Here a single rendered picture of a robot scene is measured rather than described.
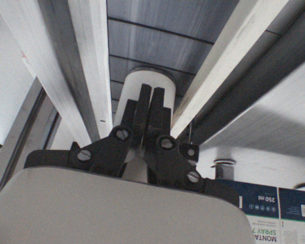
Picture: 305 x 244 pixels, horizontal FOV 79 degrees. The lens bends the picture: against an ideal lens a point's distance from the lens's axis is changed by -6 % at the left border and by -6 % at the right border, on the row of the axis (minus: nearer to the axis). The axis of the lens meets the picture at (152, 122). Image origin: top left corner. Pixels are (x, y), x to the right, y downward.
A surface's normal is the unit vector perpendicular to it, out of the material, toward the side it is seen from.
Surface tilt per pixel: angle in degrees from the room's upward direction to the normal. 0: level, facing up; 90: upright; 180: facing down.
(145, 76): 90
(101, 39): 0
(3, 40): 0
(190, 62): 0
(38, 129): 90
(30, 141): 90
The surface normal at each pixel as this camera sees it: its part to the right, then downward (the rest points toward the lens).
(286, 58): -0.97, -0.21
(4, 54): -0.16, 0.89
